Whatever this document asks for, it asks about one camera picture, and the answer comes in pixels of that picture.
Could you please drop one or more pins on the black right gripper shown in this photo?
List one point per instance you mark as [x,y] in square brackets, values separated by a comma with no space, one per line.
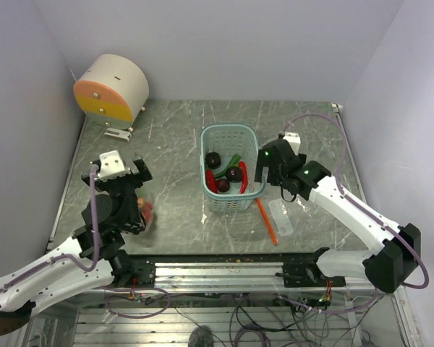
[262,163]

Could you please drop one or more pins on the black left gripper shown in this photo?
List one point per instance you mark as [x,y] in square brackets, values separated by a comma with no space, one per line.
[142,173]

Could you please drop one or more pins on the clear zip bag orange zipper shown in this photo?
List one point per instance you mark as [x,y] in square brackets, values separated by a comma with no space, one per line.
[147,195]

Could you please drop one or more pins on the red toy chili pepper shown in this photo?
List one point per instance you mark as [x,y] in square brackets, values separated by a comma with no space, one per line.
[244,181]
[210,181]

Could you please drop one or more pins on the light blue plastic basket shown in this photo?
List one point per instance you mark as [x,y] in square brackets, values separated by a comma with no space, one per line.
[228,158]

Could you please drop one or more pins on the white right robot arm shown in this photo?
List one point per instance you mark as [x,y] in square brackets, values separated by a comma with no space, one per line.
[393,251]

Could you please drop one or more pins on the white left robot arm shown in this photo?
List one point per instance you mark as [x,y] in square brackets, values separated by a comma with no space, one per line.
[92,256]

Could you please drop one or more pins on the cream round drawer cabinet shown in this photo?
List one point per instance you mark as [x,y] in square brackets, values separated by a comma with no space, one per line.
[112,91]

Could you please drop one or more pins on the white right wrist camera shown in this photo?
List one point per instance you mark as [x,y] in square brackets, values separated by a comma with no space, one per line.
[293,139]

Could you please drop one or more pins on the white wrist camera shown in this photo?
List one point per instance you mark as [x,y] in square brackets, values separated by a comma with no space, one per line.
[293,139]
[110,165]

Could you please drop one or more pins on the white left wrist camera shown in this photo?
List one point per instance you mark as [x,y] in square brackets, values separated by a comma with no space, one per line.
[110,165]

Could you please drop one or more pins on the small white metal bracket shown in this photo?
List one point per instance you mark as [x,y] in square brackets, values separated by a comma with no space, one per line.
[118,134]

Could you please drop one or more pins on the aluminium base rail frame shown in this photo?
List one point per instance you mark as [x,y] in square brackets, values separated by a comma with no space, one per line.
[234,301]

